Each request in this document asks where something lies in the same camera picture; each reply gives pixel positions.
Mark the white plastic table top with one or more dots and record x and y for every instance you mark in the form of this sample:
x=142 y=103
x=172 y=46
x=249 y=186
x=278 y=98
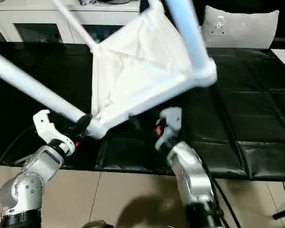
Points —
x=145 y=59

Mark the white plastic table leg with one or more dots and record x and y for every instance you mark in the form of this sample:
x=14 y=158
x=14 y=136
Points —
x=26 y=80
x=190 y=35
x=73 y=23

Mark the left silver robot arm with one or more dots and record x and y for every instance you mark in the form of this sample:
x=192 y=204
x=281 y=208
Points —
x=31 y=180

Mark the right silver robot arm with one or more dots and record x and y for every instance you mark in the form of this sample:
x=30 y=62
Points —
x=192 y=171

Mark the black work surface mat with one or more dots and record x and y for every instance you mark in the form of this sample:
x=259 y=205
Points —
x=251 y=107

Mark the white sideboard with glass doors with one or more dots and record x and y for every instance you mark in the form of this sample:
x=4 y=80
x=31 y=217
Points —
x=38 y=14

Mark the black tangled item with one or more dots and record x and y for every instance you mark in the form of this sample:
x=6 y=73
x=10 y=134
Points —
x=88 y=2

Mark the grey pillow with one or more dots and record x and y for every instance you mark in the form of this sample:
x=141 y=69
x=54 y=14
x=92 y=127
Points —
x=240 y=26

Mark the black work table leg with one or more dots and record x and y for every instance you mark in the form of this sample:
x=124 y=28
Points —
x=283 y=213

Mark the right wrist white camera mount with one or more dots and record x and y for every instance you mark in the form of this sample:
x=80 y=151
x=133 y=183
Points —
x=173 y=116

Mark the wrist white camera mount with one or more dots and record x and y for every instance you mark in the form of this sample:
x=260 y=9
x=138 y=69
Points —
x=45 y=128
x=173 y=116

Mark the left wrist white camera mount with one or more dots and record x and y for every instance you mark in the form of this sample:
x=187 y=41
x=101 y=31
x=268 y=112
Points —
x=45 y=128

